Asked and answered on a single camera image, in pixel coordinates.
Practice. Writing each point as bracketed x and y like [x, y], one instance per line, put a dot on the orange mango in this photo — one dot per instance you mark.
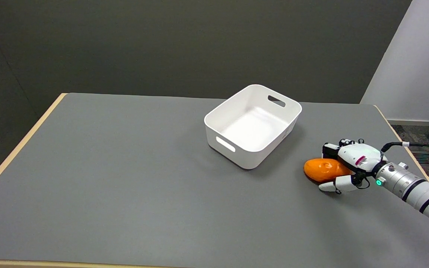
[324, 169]

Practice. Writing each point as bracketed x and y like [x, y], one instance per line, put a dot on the white plastic storage bin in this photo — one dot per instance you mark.
[251, 126]

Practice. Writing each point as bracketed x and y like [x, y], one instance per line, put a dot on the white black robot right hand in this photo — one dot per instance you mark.
[359, 156]

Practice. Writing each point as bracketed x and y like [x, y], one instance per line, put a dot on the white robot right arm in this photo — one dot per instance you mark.
[415, 188]

